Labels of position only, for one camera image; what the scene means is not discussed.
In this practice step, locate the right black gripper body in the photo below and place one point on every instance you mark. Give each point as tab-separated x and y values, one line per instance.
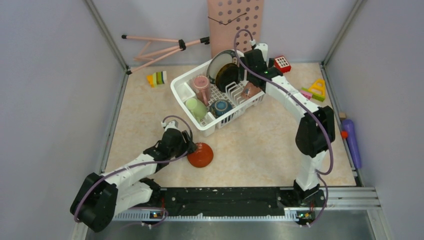
242	69

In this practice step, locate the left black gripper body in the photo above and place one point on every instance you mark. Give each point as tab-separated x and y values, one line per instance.
182	147

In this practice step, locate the salmon mug white interior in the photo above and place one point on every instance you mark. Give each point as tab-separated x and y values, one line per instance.
249	91

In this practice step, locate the light green mug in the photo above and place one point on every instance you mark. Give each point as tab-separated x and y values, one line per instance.
196	108

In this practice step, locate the black plate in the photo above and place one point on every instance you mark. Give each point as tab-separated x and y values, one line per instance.
228	74

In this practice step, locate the white plate green rim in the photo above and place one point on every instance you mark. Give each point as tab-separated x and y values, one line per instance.
218	62

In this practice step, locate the white plastic dish rack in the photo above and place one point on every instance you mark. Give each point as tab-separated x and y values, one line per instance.
182	90

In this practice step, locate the brown ceramic bowl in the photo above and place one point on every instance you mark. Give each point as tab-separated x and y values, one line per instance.
220	107

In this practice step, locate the pink patterned mug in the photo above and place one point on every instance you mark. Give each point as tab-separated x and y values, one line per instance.
202	88

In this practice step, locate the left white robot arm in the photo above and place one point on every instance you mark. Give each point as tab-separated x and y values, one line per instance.
102	197

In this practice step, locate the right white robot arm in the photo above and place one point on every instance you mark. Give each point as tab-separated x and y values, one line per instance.
316	124

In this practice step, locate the red grid toy block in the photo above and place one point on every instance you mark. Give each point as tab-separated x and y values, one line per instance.
282	64

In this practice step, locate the pink toy brick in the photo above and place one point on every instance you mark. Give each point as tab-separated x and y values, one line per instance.
306	94

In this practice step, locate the yellow triangular toy block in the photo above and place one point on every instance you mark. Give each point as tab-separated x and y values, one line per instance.
318	87

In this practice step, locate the green toy brick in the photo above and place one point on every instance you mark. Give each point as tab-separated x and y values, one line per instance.
316	96

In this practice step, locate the pink perforated board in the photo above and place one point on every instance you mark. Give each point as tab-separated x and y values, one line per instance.
227	17

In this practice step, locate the multicolour striped toy block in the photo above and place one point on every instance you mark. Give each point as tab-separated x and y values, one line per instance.
157	79

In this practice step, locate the pink tripod stand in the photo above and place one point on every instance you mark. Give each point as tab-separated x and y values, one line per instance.
155	56

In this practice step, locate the purple cylinder toy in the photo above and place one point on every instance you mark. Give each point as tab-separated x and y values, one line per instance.
348	133

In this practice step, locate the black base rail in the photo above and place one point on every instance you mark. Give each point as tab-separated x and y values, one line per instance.
231	201

